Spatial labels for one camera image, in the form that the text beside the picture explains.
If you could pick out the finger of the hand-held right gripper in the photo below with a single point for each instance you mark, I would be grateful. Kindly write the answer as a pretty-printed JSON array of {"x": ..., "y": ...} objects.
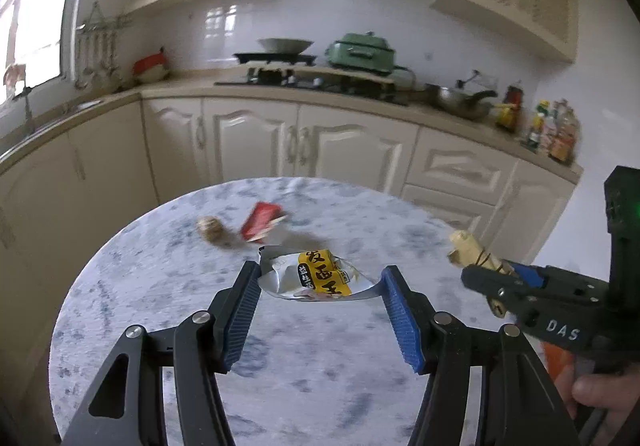
[
  {"x": 531, "y": 275},
  {"x": 492, "y": 286}
]

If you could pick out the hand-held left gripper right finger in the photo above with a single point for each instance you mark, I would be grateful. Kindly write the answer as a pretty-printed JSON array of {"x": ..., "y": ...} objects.
[{"x": 405, "y": 321}]

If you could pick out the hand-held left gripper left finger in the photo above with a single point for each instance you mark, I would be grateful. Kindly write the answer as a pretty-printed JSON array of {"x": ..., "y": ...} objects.
[{"x": 240, "y": 316}]

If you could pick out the beige paper wrapper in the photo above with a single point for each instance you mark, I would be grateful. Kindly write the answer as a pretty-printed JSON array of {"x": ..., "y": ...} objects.
[{"x": 472, "y": 248}]

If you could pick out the silver yellow snack packet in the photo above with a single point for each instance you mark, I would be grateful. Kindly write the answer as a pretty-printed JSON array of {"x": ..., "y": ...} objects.
[{"x": 312, "y": 271}]

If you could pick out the person's right hand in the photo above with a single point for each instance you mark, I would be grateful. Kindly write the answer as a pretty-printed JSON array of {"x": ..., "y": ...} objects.
[{"x": 605, "y": 391}]

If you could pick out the orange plastic bag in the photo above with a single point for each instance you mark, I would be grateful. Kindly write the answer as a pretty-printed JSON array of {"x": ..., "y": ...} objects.
[{"x": 555, "y": 358}]

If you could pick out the small brown round snack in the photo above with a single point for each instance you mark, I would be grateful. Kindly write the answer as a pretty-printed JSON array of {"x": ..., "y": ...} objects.
[{"x": 211, "y": 228}]

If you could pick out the red snack packet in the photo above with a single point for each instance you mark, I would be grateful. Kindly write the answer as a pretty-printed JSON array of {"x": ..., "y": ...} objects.
[{"x": 260, "y": 221}]

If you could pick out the row of condiment bottles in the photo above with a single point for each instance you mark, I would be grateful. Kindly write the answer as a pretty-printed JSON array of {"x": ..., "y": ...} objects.
[{"x": 550, "y": 125}]

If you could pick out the cream kitchen cabinet unit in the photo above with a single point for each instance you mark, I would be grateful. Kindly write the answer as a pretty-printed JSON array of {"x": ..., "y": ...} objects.
[{"x": 250, "y": 135}]

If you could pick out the black built-in hob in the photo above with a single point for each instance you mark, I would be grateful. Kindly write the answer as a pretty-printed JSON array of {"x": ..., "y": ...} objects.
[{"x": 360, "y": 90}]

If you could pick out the black portable gas stove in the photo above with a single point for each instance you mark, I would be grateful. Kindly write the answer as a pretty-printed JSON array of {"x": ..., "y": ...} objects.
[{"x": 275, "y": 59}]

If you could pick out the red white round container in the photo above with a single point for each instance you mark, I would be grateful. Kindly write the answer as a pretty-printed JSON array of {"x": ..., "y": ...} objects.
[{"x": 150, "y": 68}]

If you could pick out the green electric cooker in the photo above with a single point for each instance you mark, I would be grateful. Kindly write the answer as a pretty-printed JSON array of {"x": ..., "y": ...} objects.
[{"x": 360, "y": 53}]

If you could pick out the grey wok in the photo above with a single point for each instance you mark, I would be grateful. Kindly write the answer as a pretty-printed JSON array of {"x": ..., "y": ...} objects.
[{"x": 285, "y": 45}]

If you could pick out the hanging utensil rack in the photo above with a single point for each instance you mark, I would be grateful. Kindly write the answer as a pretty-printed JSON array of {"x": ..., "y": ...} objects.
[{"x": 97, "y": 45}]

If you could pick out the pink cloth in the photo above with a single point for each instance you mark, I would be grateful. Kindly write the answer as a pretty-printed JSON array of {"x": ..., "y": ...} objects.
[{"x": 14, "y": 74}]

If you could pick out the kitchen window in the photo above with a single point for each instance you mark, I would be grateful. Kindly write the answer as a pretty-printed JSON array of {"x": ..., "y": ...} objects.
[{"x": 35, "y": 10}]

